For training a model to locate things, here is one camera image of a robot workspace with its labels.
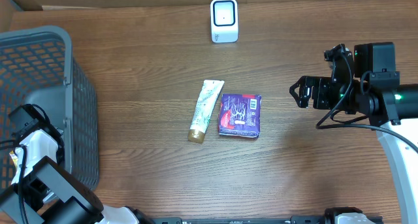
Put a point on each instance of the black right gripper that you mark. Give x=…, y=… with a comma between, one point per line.
x=316, y=93

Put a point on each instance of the purple Carefree pad pack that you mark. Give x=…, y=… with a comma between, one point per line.
x=240, y=115

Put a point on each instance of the white tube with gold cap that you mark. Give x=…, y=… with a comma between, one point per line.
x=203, y=111

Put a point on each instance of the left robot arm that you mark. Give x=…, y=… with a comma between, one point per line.
x=44, y=192

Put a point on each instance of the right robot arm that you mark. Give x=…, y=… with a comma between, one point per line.
x=364, y=92

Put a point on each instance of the white barcode scanner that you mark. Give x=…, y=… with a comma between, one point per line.
x=224, y=21

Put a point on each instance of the grey plastic mesh basket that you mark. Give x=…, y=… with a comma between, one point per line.
x=38, y=67

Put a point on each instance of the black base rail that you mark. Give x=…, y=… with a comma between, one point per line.
x=289, y=220

